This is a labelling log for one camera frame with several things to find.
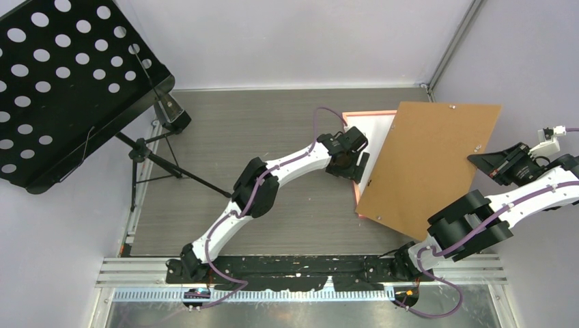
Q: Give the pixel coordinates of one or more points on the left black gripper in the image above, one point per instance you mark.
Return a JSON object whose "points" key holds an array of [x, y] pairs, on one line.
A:
{"points": [[355, 172]]}

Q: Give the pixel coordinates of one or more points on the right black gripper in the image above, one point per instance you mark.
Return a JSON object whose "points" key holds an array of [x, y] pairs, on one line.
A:
{"points": [[503, 162]]}

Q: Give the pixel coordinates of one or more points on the sunset landscape photo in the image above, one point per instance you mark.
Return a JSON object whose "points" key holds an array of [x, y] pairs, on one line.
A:
{"points": [[375, 131]]}

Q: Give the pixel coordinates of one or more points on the orange wooden picture frame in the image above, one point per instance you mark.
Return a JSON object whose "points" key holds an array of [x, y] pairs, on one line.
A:
{"points": [[355, 194]]}

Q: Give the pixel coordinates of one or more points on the brown backing board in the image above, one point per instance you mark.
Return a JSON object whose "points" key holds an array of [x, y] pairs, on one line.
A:
{"points": [[422, 165]]}

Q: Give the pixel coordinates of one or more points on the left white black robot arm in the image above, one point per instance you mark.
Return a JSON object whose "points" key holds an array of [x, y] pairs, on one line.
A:
{"points": [[255, 191]]}

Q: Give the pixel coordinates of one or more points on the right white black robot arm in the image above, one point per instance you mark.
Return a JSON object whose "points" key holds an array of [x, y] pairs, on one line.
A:
{"points": [[475, 221]]}

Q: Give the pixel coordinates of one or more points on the aluminium corner profile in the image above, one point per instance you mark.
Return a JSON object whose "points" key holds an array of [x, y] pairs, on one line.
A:
{"points": [[462, 30]]}

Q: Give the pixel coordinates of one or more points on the black perforated music stand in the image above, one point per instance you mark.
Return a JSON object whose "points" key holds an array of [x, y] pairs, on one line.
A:
{"points": [[74, 74]]}

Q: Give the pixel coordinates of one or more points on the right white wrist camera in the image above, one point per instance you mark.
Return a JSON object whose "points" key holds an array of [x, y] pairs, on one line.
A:
{"points": [[548, 141]]}

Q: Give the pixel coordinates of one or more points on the aluminium rail front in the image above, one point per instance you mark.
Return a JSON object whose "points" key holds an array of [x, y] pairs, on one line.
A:
{"points": [[145, 272]]}

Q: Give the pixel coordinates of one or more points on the black mounting base plate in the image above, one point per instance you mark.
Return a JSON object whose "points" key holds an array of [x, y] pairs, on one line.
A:
{"points": [[292, 273]]}

